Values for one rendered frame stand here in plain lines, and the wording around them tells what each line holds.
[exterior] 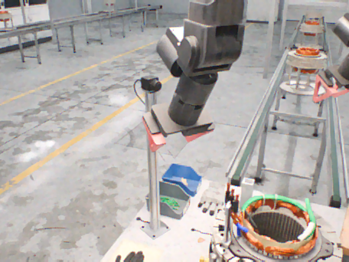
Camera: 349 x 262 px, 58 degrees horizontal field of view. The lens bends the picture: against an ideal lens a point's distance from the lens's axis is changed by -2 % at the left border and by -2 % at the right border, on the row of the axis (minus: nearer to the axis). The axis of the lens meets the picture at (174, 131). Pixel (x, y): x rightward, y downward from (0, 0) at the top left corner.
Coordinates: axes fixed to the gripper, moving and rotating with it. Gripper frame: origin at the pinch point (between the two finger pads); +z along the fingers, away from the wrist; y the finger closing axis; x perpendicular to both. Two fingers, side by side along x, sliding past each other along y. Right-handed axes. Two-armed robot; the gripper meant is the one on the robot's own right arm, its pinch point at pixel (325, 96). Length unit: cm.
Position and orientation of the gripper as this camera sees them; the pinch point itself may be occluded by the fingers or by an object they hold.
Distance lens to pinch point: 99.0
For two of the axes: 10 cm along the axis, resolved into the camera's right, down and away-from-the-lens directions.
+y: -8.7, 2.1, -4.5
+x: 4.2, 7.9, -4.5
